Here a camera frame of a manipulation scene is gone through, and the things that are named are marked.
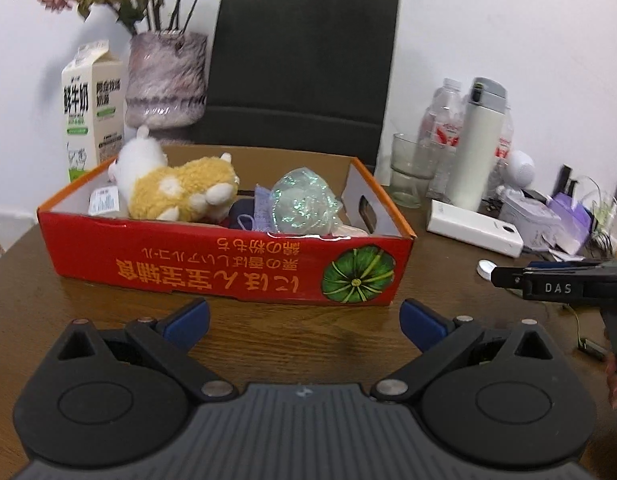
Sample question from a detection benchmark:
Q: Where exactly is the purple white marbled vase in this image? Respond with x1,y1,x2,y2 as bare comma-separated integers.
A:
124,30,209,141

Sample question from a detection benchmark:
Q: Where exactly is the white power bank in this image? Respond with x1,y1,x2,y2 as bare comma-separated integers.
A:
427,199,524,259

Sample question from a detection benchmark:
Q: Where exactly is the white round speaker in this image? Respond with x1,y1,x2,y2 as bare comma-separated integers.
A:
503,150,536,188

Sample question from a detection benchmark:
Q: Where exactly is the person's right hand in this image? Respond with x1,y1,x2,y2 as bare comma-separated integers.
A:
605,351,617,409

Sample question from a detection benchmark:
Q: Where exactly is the red orange cardboard box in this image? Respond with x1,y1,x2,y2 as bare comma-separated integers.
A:
37,144,416,308

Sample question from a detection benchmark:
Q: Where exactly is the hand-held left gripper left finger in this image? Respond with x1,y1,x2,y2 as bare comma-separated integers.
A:
53,296,239,403

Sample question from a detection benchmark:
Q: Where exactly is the purple face mask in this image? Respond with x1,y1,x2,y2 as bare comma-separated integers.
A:
236,185,274,233

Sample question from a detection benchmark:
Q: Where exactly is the dark blue pouch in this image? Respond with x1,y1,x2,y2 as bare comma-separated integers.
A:
226,199,256,231

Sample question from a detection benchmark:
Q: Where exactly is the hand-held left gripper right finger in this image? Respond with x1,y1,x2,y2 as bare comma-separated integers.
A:
371,298,559,403

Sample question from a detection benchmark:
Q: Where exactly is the thin green cable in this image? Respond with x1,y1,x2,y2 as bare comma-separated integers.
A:
558,302,609,361

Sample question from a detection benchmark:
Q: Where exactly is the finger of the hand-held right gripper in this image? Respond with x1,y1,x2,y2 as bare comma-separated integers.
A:
491,265,527,292

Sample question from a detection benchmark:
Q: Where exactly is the white thermos flask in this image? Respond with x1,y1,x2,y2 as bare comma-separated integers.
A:
445,77,509,212

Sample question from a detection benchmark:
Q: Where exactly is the clear plastic packaging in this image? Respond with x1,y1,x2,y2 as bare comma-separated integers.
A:
575,177,617,261

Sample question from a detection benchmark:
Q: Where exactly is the white and tan plush toy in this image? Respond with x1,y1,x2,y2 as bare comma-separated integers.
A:
107,126,240,222

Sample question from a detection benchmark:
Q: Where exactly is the iridescent wrapped ball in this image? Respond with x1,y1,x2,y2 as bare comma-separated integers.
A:
270,167,345,236

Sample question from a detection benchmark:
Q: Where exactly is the green white milk carton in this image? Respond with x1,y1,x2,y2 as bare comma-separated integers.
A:
61,40,126,186

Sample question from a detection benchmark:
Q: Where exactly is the white plastic bottle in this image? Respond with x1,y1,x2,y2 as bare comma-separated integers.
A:
88,185,132,218

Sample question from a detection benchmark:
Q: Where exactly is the clear drinking glass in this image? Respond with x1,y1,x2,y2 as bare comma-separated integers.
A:
389,132,436,209

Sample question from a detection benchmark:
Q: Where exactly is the wooden desk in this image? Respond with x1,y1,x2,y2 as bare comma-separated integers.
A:
0,182,617,480

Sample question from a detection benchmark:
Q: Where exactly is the purple packet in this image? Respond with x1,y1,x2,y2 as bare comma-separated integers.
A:
547,192,591,256

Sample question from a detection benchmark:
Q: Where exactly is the black paper bag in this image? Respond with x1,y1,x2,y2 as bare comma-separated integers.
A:
196,0,401,173

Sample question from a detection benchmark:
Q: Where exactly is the clear plastic water bottle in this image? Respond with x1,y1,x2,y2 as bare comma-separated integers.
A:
419,77,466,201
494,105,516,188

